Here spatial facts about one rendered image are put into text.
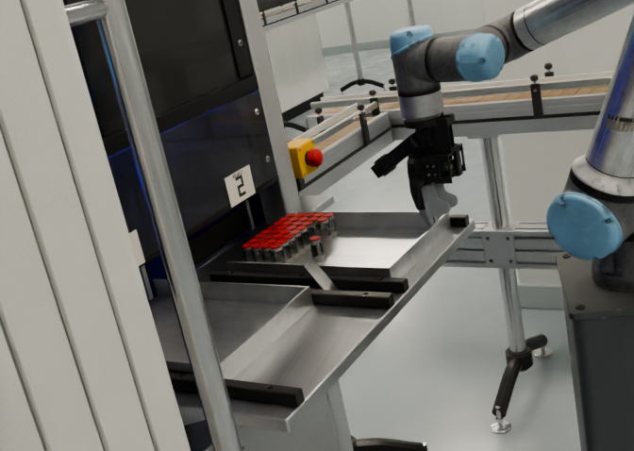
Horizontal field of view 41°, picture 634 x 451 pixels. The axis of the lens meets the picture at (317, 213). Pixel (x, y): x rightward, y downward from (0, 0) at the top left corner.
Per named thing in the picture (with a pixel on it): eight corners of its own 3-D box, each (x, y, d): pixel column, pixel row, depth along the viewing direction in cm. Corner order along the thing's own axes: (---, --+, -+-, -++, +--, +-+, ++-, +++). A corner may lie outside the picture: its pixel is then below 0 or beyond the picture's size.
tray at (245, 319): (57, 366, 138) (50, 347, 137) (158, 295, 158) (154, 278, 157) (223, 388, 120) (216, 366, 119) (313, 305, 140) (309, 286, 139)
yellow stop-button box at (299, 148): (276, 179, 189) (269, 148, 186) (292, 169, 194) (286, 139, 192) (305, 178, 185) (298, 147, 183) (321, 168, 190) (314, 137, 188)
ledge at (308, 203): (256, 223, 195) (254, 215, 194) (285, 203, 205) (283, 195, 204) (307, 223, 187) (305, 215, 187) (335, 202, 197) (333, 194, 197)
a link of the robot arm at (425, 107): (391, 99, 147) (409, 87, 153) (394, 125, 148) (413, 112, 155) (430, 95, 143) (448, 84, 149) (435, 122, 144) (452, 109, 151)
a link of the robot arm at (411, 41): (418, 31, 139) (377, 35, 144) (428, 96, 142) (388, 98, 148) (444, 21, 144) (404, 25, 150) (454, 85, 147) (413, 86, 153)
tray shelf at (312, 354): (37, 392, 134) (33, 382, 134) (273, 226, 190) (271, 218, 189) (290, 432, 109) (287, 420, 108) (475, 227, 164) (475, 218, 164)
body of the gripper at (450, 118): (452, 188, 147) (442, 120, 143) (407, 189, 152) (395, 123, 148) (467, 173, 153) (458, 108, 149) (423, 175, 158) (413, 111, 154)
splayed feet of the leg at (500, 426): (484, 432, 248) (477, 391, 243) (534, 348, 287) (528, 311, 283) (510, 436, 243) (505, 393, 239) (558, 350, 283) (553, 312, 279)
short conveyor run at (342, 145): (273, 231, 192) (258, 165, 187) (219, 231, 200) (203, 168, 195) (398, 141, 246) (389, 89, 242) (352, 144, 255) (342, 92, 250)
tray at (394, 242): (230, 278, 159) (225, 261, 158) (302, 226, 179) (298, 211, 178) (392, 287, 141) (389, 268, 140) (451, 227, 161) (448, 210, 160)
